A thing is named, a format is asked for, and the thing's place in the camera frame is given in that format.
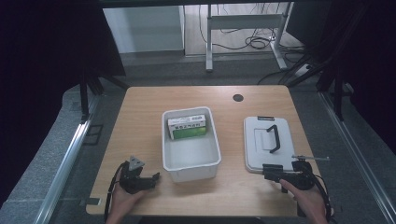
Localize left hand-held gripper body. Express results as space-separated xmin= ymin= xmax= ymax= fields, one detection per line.
xmin=119 ymin=155 xmax=148 ymax=195

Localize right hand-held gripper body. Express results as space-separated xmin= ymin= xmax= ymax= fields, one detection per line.
xmin=280 ymin=154 xmax=331 ymax=191

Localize person's right hand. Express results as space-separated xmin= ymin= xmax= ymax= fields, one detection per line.
xmin=278 ymin=178 xmax=332 ymax=224

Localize person's left hand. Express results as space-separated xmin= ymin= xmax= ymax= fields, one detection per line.
xmin=105 ymin=182 xmax=148 ymax=224

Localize white plastic bin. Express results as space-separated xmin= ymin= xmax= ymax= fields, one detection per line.
xmin=161 ymin=105 xmax=223 ymax=183

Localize green and white box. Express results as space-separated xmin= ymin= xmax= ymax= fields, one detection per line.
xmin=166 ymin=114 xmax=208 ymax=141

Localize black floor plate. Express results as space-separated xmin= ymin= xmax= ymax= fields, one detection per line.
xmin=82 ymin=124 xmax=105 ymax=147

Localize black tripod stand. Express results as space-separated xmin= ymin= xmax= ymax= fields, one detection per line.
xmin=78 ymin=69 xmax=131 ymax=123
xmin=285 ymin=46 xmax=354 ymax=122

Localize white power strip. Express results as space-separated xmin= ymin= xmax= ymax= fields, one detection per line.
xmin=293 ymin=63 xmax=313 ymax=77

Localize dark curtain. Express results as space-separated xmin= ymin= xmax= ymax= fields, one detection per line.
xmin=286 ymin=0 xmax=396 ymax=155
xmin=0 ymin=0 xmax=127 ymax=206

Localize white cabinet panel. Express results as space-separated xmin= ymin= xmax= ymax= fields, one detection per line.
xmin=102 ymin=5 xmax=186 ymax=54

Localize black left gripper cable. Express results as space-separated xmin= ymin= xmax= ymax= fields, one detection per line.
xmin=103 ymin=161 xmax=130 ymax=223

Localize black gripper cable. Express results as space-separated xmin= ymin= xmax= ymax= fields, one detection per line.
xmin=103 ymin=161 xmax=130 ymax=223
xmin=303 ymin=164 xmax=336 ymax=224

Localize white lid with black handle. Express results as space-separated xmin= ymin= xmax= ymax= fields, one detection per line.
xmin=243 ymin=115 xmax=302 ymax=175

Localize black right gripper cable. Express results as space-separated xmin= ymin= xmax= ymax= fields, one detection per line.
xmin=303 ymin=164 xmax=336 ymax=224

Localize aluminium floor rail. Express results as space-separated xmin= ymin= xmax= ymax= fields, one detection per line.
xmin=33 ymin=94 xmax=101 ymax=224
xmin=318 ymin=91 xmax=396 ymax=223

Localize black floor cables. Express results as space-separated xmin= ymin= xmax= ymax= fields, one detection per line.
xmin=198 ymin=3 xmax=307 ymax=63

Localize white metal desk frame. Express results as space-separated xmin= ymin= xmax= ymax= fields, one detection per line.
xmin=205 ymin=2 xmax=294 ymax=73

